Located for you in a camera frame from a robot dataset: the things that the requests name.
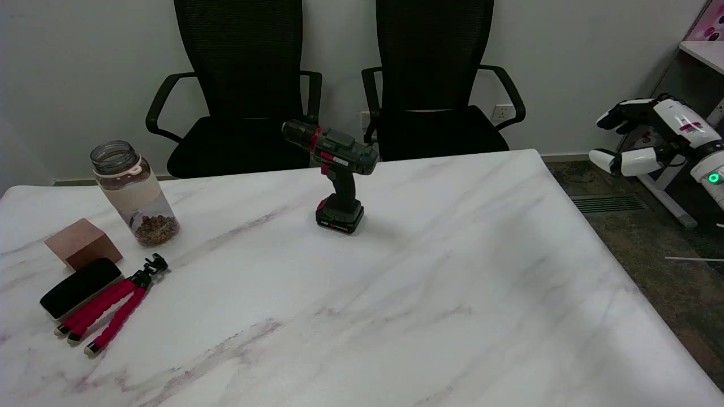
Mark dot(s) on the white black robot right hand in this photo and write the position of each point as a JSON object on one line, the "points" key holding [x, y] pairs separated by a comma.
{"points": [[684, 121]]}

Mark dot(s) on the dark green power screwdriver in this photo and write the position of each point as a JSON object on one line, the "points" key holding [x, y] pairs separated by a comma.
{"points": [[339, 151]]}

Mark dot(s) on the white desk with cartoon panel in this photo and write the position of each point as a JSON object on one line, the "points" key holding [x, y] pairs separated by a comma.
{"points": [[704, 53]]}

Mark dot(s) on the pink picture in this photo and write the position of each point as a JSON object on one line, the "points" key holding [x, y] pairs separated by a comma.
{"points": [[710, 22]]}

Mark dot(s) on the dark floor vent grille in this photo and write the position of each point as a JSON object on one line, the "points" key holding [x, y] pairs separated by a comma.
{"points": [[606, 203]]}

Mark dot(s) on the black mesh office chair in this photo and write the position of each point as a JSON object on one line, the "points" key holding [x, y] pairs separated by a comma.
{"points": [[435, 68], [237, 68]]}

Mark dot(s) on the clear jar with nuts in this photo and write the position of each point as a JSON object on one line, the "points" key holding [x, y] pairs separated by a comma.
{"points": [[133, 195]]}

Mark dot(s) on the red flexible mini tripod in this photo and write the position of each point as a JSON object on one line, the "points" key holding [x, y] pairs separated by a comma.
{"points": [[107, 308]]}

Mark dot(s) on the brown wooden block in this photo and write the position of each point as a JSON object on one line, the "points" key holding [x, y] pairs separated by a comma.
{"points": [[82, 243]]}

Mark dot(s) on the black whiteboard eraser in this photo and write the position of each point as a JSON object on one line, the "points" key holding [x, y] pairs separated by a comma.
{"points": [[79, 287]]}

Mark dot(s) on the white wall socket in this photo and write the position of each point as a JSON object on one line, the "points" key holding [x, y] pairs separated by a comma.
{"points": [[502, 112], [365, 120]]}

